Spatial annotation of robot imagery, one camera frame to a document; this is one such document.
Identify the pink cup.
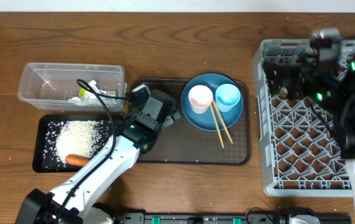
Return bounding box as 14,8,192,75
188,85,213,114

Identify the wooden chopstick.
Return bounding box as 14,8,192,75
212,99,234,144
210,103,224,149

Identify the light blue cup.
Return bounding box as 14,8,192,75
216,83,241,112

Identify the white napkin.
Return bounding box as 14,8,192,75
68,80,117,107

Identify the green snack wrapper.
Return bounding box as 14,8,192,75
78,88,87,98

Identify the orange carrot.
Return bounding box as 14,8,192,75
65,154,90,167

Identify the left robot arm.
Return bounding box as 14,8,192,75
16,90,178,223

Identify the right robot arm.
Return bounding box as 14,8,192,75
262,47,355,208

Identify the grey dishwasher rack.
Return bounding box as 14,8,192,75
252,39,353,197

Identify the brown serving tray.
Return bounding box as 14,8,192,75
126,78,252,166

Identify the dark blue plate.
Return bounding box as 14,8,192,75
181,73,244,131

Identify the spilled white rice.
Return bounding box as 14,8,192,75
40,121,111,172

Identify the black plastic tray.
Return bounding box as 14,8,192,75
32,114,110,173

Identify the clear plastic bin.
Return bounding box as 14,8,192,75
18,63,127,111

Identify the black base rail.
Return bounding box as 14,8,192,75
114,211,352,224

